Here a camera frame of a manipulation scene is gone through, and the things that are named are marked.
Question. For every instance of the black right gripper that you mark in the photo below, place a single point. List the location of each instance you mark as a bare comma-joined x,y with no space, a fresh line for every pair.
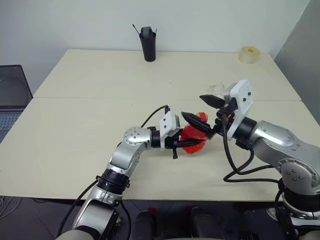
219,126

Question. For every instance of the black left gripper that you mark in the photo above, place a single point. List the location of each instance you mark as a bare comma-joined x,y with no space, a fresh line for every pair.
172,143

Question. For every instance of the red plastic bottle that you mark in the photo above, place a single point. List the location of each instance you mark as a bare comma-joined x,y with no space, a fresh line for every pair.
191,133

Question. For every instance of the clear wine glass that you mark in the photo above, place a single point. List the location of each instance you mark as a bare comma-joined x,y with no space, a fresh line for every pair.
217,88

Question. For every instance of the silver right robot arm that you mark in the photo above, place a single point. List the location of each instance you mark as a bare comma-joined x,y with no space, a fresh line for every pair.
275,140

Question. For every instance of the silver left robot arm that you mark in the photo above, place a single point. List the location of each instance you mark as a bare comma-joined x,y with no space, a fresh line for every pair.
125,155

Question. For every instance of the clear yellowish tape roll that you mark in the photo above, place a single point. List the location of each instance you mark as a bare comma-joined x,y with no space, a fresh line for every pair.
248,56

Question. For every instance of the dark rounded shape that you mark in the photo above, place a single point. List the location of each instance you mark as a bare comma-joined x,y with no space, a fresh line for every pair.
145,225
205,225

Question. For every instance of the tall black cup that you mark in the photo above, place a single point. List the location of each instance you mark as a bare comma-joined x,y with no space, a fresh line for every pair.
149,50

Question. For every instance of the thin black stick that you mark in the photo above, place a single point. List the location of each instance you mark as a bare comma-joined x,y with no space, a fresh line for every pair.
136,29
155,31

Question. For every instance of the black rounded plastic object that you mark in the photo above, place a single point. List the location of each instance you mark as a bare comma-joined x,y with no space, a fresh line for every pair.
146,31

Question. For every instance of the dark grey laptop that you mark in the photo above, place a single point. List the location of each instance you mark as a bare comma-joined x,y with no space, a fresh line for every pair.
12,87

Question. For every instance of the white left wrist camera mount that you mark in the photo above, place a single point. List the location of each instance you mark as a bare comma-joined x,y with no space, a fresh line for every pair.
168,125

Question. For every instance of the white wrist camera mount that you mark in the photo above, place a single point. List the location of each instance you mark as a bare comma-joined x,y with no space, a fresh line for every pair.
168,125
242,97

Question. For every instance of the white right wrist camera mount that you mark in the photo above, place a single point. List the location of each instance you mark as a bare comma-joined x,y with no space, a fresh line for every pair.
242,97

